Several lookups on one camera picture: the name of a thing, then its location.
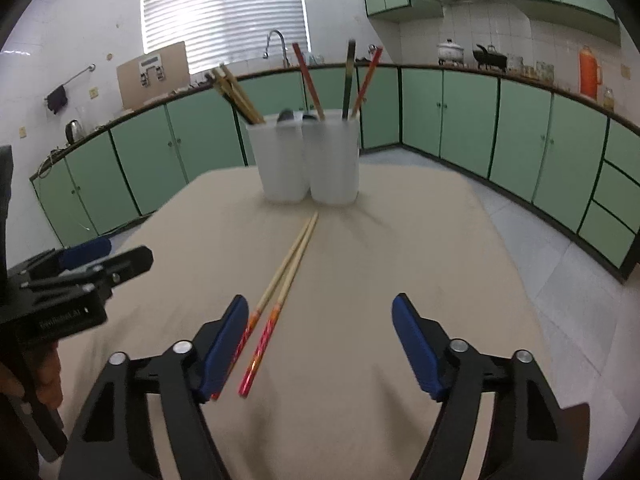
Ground plain bamboo chopstick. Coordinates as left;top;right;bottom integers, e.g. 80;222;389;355
219;63;265;124
209;67;244;106

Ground black chopstick silver band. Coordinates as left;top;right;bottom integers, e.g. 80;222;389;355
204;73;254;125

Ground black spoon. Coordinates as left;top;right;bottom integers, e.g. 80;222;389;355
277;108;295;122

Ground black chopstick gold band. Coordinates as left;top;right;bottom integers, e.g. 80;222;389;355
341;39;356;120

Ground green lower kitchen cabinets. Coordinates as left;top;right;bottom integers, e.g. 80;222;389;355
30;64;639;280

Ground person left hand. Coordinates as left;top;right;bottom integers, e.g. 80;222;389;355
0;341;63;410

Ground electric kettle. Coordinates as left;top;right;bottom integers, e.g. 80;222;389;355
64;119;85;145

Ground dark hanging towel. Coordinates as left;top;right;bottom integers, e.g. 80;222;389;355
44;84;68;115

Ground cardboard box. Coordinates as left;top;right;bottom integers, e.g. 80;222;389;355
116;41;191;110

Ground white double utensil holder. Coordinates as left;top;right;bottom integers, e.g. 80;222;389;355
245;110;360;206

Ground chrome sink faucet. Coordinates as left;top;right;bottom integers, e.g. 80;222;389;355
262;28;292;68

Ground window blinds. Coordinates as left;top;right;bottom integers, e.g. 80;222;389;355
141;0;310;74

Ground glass jar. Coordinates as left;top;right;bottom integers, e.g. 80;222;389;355
602;87;615;112

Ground orange thermos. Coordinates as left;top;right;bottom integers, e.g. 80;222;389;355
578;46;602;101

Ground white cooking pot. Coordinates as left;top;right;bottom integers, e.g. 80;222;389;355
437;39;464;66

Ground black wok on stove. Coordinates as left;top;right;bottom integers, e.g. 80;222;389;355
473;44;508;73

